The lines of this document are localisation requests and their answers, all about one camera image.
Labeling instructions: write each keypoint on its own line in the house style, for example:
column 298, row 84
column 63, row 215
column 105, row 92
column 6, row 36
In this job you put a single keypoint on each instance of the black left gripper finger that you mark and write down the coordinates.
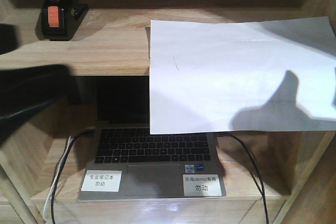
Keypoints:
column 27, row 91

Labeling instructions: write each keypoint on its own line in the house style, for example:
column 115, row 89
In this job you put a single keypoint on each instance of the black stapler orange button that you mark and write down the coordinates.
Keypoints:
column 60, row 19

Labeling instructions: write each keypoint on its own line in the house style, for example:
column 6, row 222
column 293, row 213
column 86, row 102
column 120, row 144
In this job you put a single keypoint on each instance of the white paper sheet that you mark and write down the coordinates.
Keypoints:
column 257, row 76

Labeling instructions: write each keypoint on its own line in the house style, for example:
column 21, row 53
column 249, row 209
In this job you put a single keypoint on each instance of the white left laptop label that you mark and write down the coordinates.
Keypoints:
column 102, row 180

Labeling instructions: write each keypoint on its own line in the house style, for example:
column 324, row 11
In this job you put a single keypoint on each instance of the white laptop label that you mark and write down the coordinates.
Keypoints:
column 200, row 185
column 102, row 180

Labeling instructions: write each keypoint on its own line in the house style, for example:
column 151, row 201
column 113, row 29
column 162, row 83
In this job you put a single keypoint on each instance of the silver laptop computer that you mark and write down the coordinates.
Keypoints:
column 152, row 165

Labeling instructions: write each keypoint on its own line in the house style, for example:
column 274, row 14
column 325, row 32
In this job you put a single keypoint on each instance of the white right laptop label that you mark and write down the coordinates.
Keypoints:
column 200, row 185

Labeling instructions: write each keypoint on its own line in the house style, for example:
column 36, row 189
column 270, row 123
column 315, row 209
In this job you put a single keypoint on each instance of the light wooden shelf unit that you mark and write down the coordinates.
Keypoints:
column 298, row 168

